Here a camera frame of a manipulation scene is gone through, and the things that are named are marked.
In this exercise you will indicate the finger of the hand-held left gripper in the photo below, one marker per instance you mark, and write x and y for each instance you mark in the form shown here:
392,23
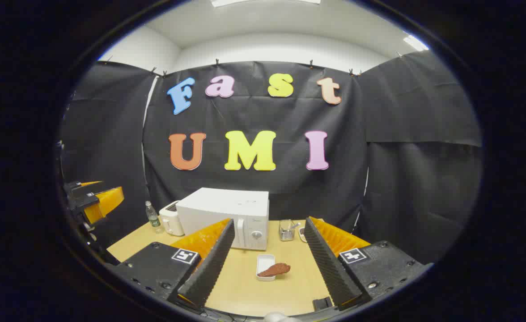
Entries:
106,201
84,188

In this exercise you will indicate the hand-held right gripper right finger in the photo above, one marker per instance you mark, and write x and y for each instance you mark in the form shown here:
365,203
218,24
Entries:
330,268

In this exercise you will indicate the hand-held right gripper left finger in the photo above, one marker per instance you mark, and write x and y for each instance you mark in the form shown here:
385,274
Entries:
209,268

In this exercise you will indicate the brown meat piece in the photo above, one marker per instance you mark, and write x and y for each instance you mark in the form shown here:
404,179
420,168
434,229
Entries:
275,269

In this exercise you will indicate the white microwave oven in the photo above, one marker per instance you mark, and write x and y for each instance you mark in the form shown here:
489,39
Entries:
218,210

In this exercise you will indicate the white divided snack dish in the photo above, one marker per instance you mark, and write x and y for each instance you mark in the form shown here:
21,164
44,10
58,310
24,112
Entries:
302,234

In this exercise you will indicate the clear plastic water bottle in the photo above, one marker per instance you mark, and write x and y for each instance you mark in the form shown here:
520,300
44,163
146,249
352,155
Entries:
154,218

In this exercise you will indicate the white rectangular dish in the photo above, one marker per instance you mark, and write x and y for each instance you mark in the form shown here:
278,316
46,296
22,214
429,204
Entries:
264,264

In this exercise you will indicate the small spoon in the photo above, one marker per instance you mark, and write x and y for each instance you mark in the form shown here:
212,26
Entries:
295,225

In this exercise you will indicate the metal mesh utensil holder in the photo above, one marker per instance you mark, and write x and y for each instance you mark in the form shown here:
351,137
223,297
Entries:
286,231

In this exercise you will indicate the white toaster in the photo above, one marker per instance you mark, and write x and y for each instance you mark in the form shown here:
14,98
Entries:
171,219

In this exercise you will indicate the black backdrop cloth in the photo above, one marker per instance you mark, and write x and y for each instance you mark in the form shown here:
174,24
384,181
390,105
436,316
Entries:
401,188

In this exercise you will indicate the ceiling light panel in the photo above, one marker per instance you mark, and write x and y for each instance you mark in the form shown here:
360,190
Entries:
415,43
263,2

